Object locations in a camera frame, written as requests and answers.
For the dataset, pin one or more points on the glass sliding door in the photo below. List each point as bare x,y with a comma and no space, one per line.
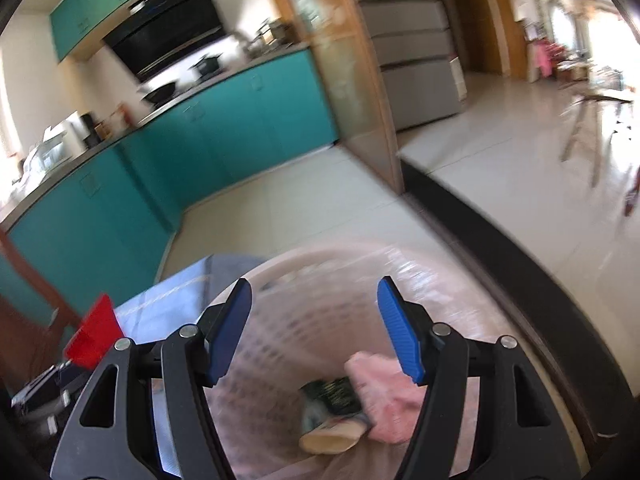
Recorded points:
343,53

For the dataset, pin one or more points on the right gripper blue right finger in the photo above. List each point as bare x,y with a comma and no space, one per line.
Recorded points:
408,326

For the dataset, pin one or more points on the brown wooden chair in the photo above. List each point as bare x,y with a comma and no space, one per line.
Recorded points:
29,348

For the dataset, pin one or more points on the black wok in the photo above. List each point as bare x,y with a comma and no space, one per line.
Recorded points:
161,95

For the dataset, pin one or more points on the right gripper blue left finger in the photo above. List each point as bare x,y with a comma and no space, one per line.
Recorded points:
222,326

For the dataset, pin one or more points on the blue checkered tablecloth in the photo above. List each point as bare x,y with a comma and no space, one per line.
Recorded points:
180,299

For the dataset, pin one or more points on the teal lower kitchen cabinets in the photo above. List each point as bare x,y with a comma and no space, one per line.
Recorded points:
101,225

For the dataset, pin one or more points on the green snack wrapper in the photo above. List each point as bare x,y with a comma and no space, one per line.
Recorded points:
331,401

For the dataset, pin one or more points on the white plastic trash basket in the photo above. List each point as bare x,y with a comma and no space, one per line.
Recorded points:
486,413

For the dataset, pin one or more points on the black cooking pot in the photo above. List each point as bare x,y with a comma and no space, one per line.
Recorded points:
207,67

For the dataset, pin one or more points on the silver refrigerator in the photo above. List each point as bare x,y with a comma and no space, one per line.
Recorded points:
413,47

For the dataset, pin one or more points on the pink trash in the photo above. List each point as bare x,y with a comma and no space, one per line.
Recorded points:
389,397

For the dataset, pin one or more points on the red plastic scrap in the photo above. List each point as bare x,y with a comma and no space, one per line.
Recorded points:
98,332

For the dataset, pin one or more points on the black range hood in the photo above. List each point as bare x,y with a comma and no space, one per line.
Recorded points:
162,33

